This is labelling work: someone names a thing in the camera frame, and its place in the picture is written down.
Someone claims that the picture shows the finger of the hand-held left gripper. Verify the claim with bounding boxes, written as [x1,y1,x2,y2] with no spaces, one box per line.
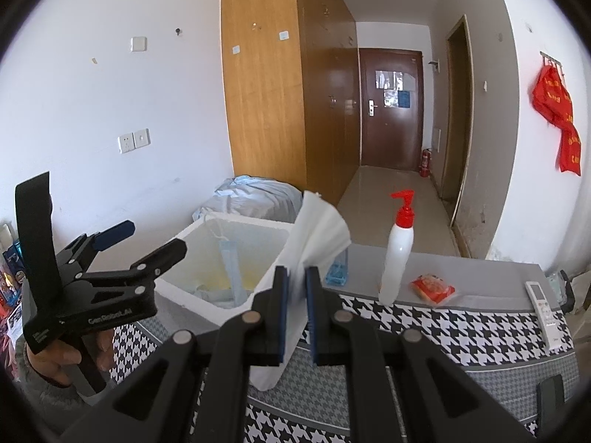
[74,237,188,296]
[54,220,137,280]

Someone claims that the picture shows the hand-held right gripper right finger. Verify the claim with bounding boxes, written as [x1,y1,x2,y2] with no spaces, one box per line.
[305,265,536,443]

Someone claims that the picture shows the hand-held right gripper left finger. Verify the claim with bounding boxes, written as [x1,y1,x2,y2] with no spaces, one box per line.
[76,265,291,443]

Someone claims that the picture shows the white foam box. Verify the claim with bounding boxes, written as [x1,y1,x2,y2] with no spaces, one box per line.
[154,213,296,333]

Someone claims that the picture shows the blue face mask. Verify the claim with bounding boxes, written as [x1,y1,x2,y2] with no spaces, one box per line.
[249,190,352,391]
[205,214,245,303]

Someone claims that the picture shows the person's left forearm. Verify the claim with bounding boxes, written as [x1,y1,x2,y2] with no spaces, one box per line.
[14,341,98,435]

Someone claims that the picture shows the person's left hand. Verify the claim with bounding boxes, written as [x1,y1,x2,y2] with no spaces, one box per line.
[25,330,115,387]

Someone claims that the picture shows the colourful boxes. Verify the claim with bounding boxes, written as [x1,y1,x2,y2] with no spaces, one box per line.
[0,224,26,347]

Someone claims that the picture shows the clear blue spray bottle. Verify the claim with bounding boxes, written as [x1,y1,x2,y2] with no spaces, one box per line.
[324,247,348,287]

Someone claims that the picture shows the white red-pump lotion bottle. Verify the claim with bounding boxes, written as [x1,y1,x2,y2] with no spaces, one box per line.
[379,190,416,305]

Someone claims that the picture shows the light blue bedding pile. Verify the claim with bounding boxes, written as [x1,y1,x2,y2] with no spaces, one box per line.
[193,175,303,224]

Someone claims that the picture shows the red snack packet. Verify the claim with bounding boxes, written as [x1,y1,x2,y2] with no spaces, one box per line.
[410,274,458,306]

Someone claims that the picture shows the houndstooth tablecloth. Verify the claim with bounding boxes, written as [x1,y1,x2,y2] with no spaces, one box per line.
[108,244,578,443]

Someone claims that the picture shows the wooden wardrobe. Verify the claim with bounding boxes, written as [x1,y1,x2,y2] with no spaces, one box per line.
[221,0,361,206]

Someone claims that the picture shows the dark brown door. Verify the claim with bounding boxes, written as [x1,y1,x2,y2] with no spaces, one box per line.
[359,47,423,171]

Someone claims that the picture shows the white remote control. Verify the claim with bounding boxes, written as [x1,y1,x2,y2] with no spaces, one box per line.
[525,281,565,350]

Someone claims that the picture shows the black phone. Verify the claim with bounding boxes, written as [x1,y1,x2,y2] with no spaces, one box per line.
[537,374,566,437]

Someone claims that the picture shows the red plastic bag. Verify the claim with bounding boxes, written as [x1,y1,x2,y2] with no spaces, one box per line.
[532,65,574,127]
[556,122,583,176]

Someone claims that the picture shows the brown side door frame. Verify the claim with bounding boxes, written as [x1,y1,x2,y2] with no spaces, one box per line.
[438,15,475,229]

